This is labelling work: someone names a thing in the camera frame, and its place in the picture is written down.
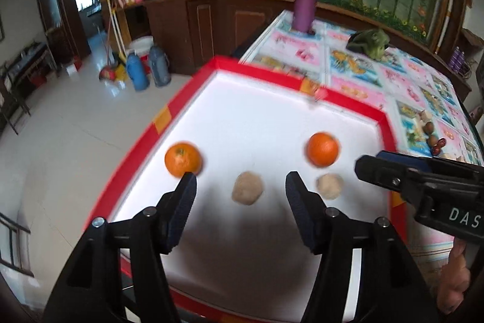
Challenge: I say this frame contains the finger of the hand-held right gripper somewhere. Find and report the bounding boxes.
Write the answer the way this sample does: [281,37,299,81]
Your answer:
[375,150,436,173]
[355,154,429,196]

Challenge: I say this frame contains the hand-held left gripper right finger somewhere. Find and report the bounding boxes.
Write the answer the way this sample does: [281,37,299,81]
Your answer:
[285,171,439,323]

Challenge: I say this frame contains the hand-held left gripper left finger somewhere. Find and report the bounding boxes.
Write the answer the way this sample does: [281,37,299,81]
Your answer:
[43,172,198,323]

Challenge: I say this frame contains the orange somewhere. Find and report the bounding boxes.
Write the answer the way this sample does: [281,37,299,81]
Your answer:
[306,132,340,168]
[164,142,204,178]

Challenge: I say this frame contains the red tray with white inside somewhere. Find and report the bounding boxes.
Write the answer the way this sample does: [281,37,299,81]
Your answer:
[85,56,409,323]

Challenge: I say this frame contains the person's right hand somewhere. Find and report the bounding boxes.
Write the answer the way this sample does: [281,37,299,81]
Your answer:
[435,236,473,314]

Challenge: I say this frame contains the colourful printed tablecloth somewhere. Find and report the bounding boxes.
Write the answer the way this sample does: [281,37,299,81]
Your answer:
[240,9,484,293]

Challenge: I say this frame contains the purple bottles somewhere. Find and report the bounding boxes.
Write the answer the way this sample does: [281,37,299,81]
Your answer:
[450,46,466,74]

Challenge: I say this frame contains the green crumpled cloth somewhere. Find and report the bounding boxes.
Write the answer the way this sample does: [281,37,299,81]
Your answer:
[346,28,390,59]

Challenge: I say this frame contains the grey thermos jug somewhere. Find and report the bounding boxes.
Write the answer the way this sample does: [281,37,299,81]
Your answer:
[149,45,172,87]

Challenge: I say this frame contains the blue thermos jug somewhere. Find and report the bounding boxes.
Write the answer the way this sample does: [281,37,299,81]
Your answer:
[126,51,150,92]

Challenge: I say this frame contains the white plastic bucket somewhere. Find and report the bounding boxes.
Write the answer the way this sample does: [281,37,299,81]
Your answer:
[126,36,155,57]

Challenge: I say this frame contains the wooden cabinet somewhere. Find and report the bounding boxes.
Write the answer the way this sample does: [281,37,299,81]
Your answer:
[93,0,471,104]

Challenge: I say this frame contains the dark side table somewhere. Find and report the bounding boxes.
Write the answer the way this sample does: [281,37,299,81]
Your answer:
[0,42,57,89]

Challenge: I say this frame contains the broom with white handle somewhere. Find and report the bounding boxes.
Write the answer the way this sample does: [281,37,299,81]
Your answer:
[106,0,127,64]

